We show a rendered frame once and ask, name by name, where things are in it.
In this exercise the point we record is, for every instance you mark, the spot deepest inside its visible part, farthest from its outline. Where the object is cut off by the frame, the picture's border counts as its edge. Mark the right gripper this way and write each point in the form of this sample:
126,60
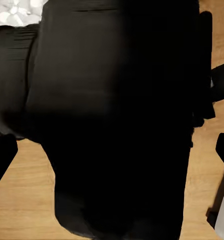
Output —
217,94

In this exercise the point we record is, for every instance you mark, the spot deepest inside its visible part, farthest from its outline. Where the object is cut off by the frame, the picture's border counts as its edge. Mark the digital camera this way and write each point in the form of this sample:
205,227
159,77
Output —
110,89

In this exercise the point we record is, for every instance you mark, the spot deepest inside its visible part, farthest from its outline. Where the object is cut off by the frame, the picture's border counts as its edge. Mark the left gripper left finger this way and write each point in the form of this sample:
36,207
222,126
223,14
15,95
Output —
8,150

